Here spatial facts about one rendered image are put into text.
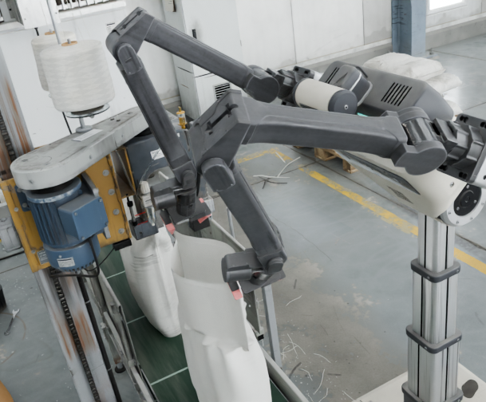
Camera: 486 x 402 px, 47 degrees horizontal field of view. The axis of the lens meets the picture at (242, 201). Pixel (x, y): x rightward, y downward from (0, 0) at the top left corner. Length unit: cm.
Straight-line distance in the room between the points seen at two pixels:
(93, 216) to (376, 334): 176
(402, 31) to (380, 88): 633
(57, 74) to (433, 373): 140
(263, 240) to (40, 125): 354
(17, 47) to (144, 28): 312
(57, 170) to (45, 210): 13
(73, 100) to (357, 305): 204
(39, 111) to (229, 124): 372
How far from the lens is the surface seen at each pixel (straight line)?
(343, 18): 713
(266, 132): 89
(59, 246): 165
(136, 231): 189
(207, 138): 89
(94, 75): 151
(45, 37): 178
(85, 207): 153
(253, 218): 108
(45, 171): 152
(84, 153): 158
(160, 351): 241
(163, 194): 156
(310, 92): 127
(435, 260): 168
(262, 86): 149
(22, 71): 446
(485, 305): 315
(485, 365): 282
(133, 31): 135
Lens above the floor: 193
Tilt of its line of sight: 27 degrees down
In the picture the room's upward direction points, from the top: 9 degrees counter-clockwise
